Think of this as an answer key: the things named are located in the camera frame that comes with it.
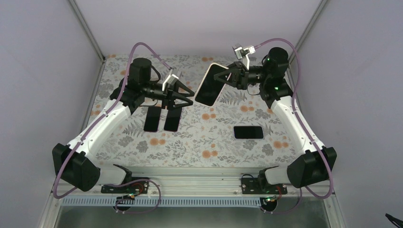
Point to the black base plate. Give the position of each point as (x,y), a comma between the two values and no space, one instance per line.
(252,186)
(135,185)

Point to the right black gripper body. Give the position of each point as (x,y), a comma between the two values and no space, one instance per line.
(244,72)

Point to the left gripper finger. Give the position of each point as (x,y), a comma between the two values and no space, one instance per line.
(182,89)
(181,102)

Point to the aluminium rail frame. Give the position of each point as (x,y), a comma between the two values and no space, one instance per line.
(296,209)

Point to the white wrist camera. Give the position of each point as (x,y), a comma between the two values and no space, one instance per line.
(169,81)
(242,54)

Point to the slotted grey cable duct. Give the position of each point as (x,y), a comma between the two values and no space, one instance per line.
(143,201)

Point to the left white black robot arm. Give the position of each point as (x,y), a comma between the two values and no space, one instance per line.
(73,162)

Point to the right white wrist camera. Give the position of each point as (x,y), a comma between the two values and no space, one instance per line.
(242,54)

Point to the black object bottom corner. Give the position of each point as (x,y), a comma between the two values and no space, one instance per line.
(395,221)

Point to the floral table mat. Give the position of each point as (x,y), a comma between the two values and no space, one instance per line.
(204,138)

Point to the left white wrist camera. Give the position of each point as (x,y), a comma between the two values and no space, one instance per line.
(169,81)

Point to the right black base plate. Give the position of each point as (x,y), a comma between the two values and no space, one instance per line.
(252,186)

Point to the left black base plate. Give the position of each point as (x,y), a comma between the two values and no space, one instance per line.
(135,185)

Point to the left aluminium corner post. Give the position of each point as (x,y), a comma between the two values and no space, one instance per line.
(85,26)

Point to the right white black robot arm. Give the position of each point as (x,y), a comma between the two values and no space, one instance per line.
(315,161)

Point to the aluminium corner post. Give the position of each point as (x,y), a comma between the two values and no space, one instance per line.
(322,4)
(85,26)

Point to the right aluminium corner post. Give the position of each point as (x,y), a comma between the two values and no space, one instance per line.
(322,4)

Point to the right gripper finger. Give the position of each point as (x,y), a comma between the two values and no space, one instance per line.
(230,82)
(225,73)

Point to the phone in grey case bottom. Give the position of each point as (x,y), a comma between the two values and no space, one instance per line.
(248,132)

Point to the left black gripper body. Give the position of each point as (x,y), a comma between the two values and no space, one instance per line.
(166,98)

